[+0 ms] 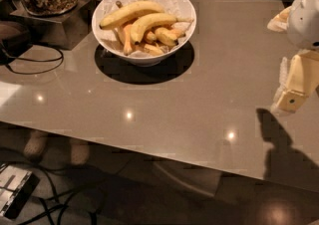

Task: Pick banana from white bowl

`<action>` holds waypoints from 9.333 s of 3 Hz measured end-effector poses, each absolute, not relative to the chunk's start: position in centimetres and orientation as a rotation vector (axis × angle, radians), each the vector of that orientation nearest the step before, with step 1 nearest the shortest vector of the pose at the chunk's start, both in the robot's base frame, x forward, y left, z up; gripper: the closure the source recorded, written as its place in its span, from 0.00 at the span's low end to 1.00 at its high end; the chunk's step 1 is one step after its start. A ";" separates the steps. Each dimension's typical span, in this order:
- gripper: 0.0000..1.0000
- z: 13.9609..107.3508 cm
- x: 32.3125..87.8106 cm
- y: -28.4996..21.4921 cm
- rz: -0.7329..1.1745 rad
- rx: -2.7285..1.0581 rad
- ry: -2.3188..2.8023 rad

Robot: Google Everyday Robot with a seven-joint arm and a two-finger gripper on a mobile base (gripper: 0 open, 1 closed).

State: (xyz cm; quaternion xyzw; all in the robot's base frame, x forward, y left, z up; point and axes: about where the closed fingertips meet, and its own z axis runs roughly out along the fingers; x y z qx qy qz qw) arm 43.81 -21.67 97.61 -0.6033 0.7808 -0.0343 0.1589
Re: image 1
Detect dark round object left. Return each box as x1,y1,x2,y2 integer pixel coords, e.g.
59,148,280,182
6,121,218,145
0,21,31,57

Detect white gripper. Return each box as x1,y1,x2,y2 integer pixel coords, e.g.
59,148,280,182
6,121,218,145
275,0,319,113

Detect black cable on table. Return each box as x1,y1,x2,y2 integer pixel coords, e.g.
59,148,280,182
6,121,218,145
0,41,65,76

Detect long yellow banana top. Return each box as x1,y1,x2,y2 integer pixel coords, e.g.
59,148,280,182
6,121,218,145
99,0,164,30

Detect dark square pedestal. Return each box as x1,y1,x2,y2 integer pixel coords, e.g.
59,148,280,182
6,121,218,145
10,0,95,50

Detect orange peeled banana piece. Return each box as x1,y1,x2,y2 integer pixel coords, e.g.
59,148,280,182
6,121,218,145
118,23,133,56

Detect black floor cables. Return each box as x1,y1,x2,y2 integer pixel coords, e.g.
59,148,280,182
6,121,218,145
13,160,101,225

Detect small banana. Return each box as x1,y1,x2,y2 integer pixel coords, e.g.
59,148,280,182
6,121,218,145
138,43,164,56
155,27,185,47

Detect white ceramic bowl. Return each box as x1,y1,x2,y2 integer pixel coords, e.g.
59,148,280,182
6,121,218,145
91,0,197,68

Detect small banana bottom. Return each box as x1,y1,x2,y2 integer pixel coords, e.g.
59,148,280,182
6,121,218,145
138,43,164,56

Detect small banana right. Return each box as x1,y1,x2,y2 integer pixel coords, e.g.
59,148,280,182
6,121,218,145
155,27,185,47

